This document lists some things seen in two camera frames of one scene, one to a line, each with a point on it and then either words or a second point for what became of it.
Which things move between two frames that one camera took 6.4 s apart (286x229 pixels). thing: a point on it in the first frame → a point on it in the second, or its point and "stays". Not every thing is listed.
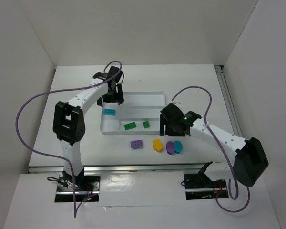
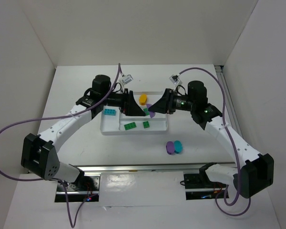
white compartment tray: (138, 114) stays
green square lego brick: (146, 124) stays
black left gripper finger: (99, 101) → (133, 109)
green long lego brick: (130, 126) stays
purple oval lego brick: (170, 148) stays
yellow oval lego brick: (157, 145) → (143, 99)
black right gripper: (170, 129) → (168, 100)
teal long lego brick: (109, 111) stays
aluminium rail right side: (229, 100) stays
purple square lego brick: (136, 144) → (151, 113)
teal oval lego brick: (178, 147) stays
